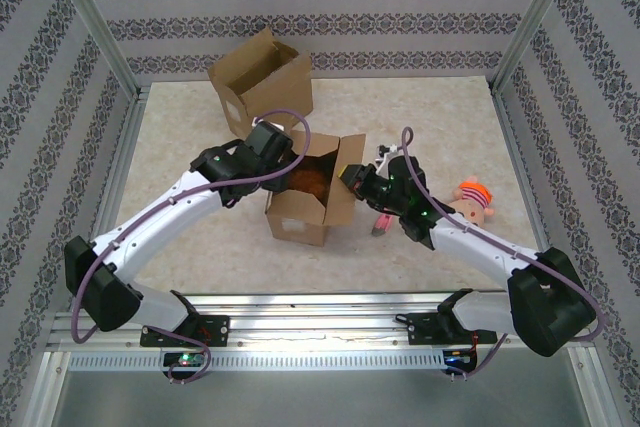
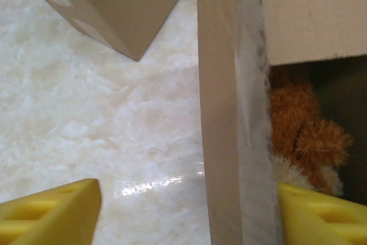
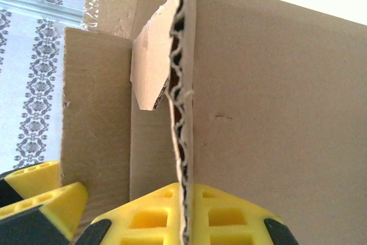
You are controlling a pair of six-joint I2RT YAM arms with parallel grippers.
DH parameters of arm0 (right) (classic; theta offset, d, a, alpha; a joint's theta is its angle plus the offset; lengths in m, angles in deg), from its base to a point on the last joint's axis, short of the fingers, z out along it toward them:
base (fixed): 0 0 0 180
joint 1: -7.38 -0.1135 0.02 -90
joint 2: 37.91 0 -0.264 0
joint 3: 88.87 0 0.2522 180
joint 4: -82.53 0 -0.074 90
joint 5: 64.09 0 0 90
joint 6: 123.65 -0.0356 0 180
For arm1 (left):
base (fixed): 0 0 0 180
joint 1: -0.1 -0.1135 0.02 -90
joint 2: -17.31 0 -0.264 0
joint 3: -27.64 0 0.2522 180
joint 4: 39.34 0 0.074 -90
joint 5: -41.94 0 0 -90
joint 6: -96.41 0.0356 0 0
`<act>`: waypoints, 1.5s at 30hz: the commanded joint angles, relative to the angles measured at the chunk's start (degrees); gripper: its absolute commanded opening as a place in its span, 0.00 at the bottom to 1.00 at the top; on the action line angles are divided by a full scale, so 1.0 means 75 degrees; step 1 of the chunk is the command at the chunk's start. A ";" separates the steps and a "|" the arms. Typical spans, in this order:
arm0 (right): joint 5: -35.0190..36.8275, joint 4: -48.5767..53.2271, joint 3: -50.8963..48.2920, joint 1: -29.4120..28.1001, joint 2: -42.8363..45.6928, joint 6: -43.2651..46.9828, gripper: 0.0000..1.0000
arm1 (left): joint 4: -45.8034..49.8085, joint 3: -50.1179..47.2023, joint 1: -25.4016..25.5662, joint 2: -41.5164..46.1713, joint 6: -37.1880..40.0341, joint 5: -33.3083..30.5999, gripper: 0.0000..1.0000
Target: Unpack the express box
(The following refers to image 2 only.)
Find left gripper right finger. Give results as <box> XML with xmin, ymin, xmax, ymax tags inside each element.
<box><xmin>276</xmin><ymin>181</ymin><xmax>367</xmax><ymax>245</ymax></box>

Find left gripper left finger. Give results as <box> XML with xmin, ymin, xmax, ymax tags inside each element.
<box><xmin>0</xmin><ymin>178</ymin><xmax>102</xmax><ymax>245</ymax></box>

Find brown cardboard box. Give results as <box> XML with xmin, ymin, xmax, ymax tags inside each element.
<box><xmin>13</xmin><ymin>0</ymin><xmax>198</xmax><ymax>63</ymax></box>
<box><xmin>196</xmin><ymin>0</ymin><xmax>367</xmax><ymax>245</ymax></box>

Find brown plush toy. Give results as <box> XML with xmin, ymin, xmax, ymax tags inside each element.
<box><xmin>268</xmin><ymin>77</ymin><xmax>354</xmax><ymax>199</ymax></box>

